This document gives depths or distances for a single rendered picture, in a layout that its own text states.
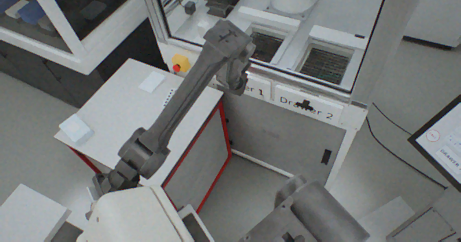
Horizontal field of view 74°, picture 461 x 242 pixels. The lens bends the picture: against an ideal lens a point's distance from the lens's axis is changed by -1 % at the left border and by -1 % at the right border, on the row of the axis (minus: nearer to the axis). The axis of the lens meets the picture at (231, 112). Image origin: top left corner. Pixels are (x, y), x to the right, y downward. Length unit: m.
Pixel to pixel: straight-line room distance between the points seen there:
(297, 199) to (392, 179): 1.95
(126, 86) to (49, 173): 1.14
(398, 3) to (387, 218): 1.43
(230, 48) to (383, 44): 0.54
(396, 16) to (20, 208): 1.55
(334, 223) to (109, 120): 1.39
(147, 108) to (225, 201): 0.85
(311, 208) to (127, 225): 0.38
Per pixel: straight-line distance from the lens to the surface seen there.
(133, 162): 0.82
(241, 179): 2.11
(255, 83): 1.36
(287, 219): 0.33
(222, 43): 0.68
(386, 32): 1.03
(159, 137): 0.77
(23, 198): 1.60
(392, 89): 2.71
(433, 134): 1.21
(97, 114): 1.66
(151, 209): 0.66
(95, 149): 1.54
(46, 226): 1.48
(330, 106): 1.30
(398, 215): 2.15
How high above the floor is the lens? 1.93
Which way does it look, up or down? 54 degrees down
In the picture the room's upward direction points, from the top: 8 degrees counter-clockwise
